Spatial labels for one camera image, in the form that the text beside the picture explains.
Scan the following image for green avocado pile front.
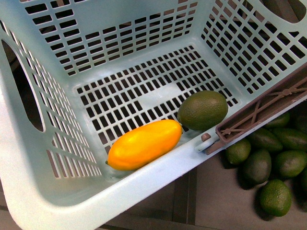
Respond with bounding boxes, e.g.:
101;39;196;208
260;179;292;217

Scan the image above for yellow mango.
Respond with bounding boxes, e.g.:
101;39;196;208
107;120;182;171

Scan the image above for light blue plastic basket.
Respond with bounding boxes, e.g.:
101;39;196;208
0;0;307;230

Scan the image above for green avocado pile right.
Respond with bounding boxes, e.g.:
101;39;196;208
272;150;307;178

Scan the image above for brown basket handle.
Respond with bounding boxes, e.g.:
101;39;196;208
196;64;307;155

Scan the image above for green avocado pile middle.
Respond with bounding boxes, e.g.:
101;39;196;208
242;149;272;185

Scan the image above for green avocado pile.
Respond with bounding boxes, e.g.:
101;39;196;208
260;179;292;217
272;150;307;178
242;149;272;185

